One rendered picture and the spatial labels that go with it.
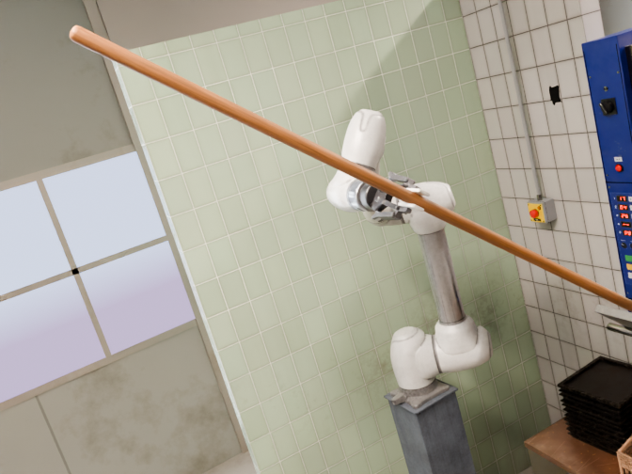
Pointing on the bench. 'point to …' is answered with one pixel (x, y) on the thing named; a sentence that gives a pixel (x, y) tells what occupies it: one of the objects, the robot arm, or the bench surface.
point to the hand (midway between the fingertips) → (414, 199)
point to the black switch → (608, 106)
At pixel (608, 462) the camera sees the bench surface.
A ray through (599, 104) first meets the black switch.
